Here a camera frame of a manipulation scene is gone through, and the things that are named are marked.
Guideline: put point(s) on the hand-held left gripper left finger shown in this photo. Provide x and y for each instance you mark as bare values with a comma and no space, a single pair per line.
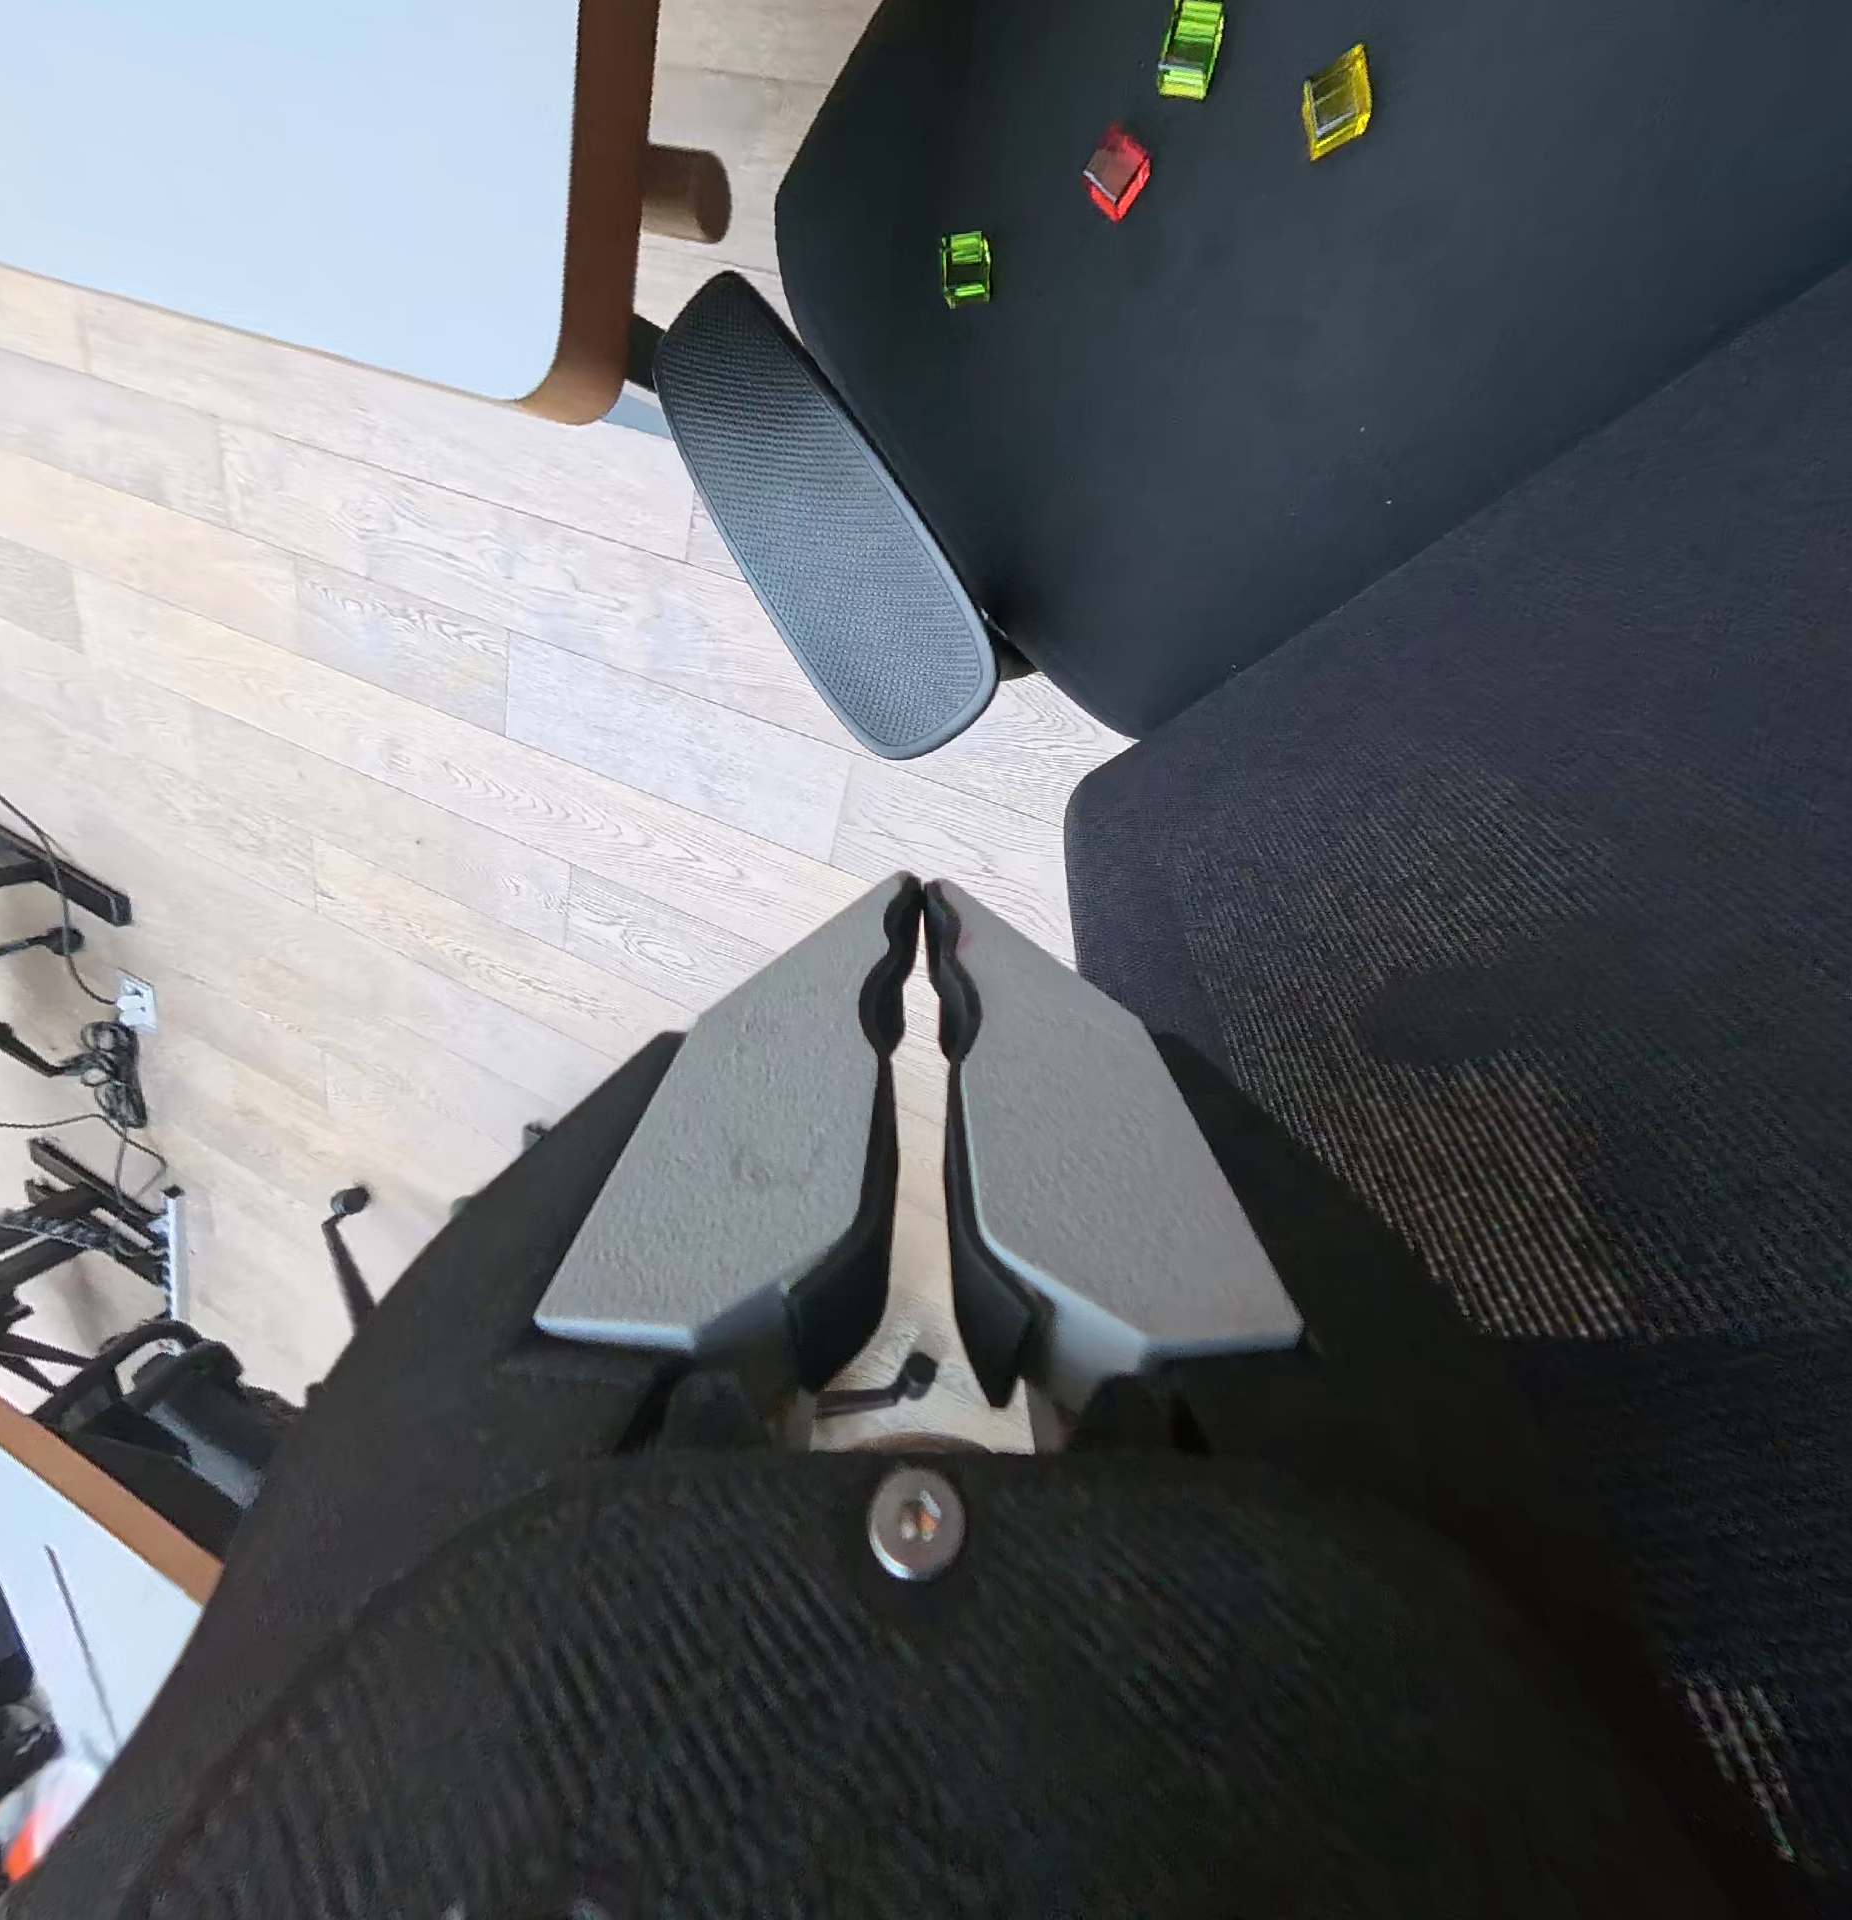
731,1184

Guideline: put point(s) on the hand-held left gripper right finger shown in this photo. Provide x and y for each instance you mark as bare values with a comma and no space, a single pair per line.
1120,1200

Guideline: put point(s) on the green transparent cube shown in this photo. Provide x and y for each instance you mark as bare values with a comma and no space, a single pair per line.
1192,50
966,269

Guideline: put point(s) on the red transparent cube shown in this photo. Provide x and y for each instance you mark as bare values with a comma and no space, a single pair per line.
1119,172

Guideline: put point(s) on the yellow transparent cube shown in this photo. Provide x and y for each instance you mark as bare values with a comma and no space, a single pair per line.
1337,103

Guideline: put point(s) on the grey desk with brown edge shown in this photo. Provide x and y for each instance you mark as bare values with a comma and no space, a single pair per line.
265,150
115,1637

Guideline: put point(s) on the grey power strip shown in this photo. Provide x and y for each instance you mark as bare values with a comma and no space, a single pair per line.
173,1253

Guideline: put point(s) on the white floor socket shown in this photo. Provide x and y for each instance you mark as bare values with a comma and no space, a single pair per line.
135,1002

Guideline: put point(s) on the textured black chair armrest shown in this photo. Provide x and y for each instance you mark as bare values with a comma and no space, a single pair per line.
821,525

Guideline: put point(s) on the black metal bar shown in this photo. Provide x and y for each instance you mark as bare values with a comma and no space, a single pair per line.
72,884

